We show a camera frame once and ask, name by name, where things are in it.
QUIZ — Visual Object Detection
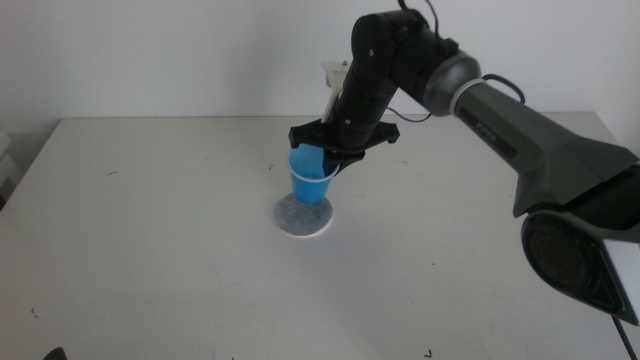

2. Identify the blue plastic cup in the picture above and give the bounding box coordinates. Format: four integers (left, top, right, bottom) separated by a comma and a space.
285, 143, 341, 207

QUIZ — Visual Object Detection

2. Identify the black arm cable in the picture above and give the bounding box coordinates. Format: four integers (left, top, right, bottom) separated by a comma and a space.
397, 0, 526, 105

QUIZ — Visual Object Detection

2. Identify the grey round cup mat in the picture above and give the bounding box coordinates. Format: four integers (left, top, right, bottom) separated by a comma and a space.
272, 192, 335, 238

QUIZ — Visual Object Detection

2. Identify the black braided cable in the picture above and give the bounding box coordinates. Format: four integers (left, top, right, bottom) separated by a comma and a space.
611, 316, 633, 360

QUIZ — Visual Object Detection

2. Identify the thin black camera cable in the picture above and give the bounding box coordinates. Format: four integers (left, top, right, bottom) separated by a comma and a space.
387, 106, 432, 124

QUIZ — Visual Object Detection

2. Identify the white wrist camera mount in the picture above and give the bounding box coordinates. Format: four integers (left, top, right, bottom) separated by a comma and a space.
321, 59, 351, 125

